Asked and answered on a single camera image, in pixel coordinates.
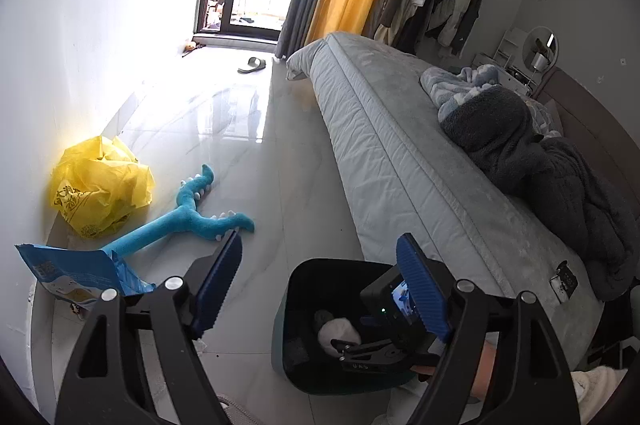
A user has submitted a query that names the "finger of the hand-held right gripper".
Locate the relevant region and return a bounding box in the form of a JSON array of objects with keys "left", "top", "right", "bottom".
[{"left": 330, "top": 338, "right": 432, "bottom": 374}]

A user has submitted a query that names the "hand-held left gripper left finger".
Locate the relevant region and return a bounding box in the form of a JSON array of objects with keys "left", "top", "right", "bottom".
[{"left": 54, "top": 229, "right": 244, "bottom": 425}]

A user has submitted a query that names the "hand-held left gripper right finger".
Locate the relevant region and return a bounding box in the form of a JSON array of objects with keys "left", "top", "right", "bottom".
[{"left": 396, "top": 232, "right": 583, "bottom": 425}]

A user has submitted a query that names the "white tissue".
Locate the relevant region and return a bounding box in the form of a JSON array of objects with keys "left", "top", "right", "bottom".
[{"left": 317, "top": 316, "right": 363, "bottom": 356}]

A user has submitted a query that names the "dark teal trash bin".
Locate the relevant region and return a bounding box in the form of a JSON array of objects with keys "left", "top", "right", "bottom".
[{"left": 271, "top": 257, "right": 451, "bottom": 398}]

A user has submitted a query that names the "person's right forearm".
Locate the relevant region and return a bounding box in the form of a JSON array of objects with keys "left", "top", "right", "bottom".
[{"left": 415, "top": 337, "right": 501, "bottom": 406}]

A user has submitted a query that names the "blue plush dinosaur toy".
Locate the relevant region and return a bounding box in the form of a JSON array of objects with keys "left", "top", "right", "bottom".
[{"left": 100, "top": 164, "right": 256, "bottom": 263}]

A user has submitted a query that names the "bed with grey quilted cover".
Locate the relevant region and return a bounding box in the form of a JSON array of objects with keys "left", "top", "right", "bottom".
[{"left": 286, "top": 31, "right": 608, "bottom": 371}]

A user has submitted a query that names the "small black box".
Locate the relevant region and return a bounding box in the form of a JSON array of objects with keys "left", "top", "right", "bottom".
[{"left": 549, "top": 260, "right": 581, "bottom": 304}]

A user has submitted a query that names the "blue snack bag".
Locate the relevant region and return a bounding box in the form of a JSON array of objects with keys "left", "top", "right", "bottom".
[{"left": 15, "top": 242, "right": 157, "bottom": 313}]

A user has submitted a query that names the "yellow plastic bag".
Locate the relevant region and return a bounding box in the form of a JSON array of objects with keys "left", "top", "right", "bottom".
[{"left": 48, "top": 135, "right": 156, "bottom": 240}]

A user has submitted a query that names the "dark grey quilt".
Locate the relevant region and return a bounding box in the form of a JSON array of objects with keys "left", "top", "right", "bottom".
[{"left": 530, "top": 136, "right": 640, "bottom": 301}]

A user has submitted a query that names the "dark grey fleece blanket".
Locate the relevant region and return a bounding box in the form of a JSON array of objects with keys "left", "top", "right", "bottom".
[{"left": 437, "top": 84, "right": 548, "bottom": 193}]

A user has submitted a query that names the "white fuzzy slipper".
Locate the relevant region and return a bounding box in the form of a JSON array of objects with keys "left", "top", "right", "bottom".
[{"left": 570, "top": 365, "right": 628, "bottom": 413}]

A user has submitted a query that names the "light blue patterned blanket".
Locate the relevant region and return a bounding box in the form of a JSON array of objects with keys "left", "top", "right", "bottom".
[{"left": 419, "top": 64, "right": 516, "bottom": 121}]

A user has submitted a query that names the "brown bed headboard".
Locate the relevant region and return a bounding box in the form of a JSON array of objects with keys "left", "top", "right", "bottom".
[{"left": 535, "top": 65, "right": 640, "bottom": 216}]

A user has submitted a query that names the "white shelf unit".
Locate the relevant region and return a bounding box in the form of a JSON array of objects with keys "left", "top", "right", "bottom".
[{"left": 492, "top": 30, "right": 526, "bottom": 78}]

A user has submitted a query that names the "round mirror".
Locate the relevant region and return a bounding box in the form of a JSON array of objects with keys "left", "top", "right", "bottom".
[{"left": 521, "top": 25, "right": 560, "bottom": 71}]

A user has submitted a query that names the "hanging white jacket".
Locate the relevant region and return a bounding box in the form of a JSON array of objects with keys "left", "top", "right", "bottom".
[{"left": 425, "top": 0, "right": 473, "bottom": 56}]

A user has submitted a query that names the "hanging dark grey garment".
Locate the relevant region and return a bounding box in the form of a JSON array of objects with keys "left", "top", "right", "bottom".
[{"left": 457, "top": 0, "right": 488, "bottom": 53}]

